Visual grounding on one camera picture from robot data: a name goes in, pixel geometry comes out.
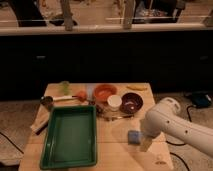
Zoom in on blue sponge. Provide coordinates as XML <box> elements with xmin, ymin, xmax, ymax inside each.
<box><xmin>128</xmin><ymin>130</ymin><xmax>142</xmax><ymax>145</ymax></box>

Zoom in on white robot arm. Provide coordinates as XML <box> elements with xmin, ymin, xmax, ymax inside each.
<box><xmin>140</xmin><ymin>97</ymin><xmax>213</xmax><ymax>158</ymax></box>

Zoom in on green plastic tray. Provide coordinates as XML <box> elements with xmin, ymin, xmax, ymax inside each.
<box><xmin>40</xmin><ymin>106</ymin><xmax>97</xmax><ymax>170</ymax></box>

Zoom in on dark purple bowl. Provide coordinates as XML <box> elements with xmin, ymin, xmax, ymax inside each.
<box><xmin>120</xmin><ymin>92</ymin><xmax>143</xmax><ymax>114</ymax></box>

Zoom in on wooden table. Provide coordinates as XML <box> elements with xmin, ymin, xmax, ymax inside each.
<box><xmin>18</xmin><ymin>83</ymin><xmax>174</xmax><ymax>171</ymax></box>

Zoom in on white cup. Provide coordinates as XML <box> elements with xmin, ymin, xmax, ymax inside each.
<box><xmin>107</xmin><ymin>95</ymin><xmax>122</xmax><ymax>111</ymax></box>

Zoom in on dark clutter utensils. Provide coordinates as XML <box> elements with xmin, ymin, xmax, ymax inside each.
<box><xmin>96</xmin><ymin>105</ymin><xmax>134</xmax><ymax>121</ymax></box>

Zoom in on yellow banana toy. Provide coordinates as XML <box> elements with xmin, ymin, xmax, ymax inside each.
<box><xmin>126</xmin><ymin>85</ymin><xmax>147</xmax><ymax>91</ymax></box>

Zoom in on orange bowl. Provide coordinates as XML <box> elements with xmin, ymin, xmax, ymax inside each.
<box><xmin>93</xmin><ymin>84</ymin><xmax>117</xmax><ymax>102</ymax></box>

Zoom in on dark blue floor device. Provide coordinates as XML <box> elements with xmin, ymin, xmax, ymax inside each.
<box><xmin>190</xmin><ymin>93</ymin><xmax>212</xmax><ymax>108</ymax></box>

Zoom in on green translucent cup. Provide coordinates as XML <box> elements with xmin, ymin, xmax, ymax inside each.
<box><xmin>60</xmin><ymin>81</ymin><xmax>70</xmax><ymax>95</ymax></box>

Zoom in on beige brush block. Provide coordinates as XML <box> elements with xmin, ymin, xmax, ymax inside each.
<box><xmin>30</xmin><ymin>113</ymin><xmax>50</xmax><ymax>134</ymax></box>

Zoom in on metal measuring cup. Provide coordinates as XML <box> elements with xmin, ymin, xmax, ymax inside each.
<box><xmin>40</xmin><ymin>96</ymin><xmax>53</xmax><ymax>111</ymax></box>

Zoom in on white handled utensil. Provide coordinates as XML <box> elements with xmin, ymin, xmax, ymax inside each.
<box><xmin>53</xmin><ymin>95</ymin><xmax>77</xmax><ymax>101</ymax></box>

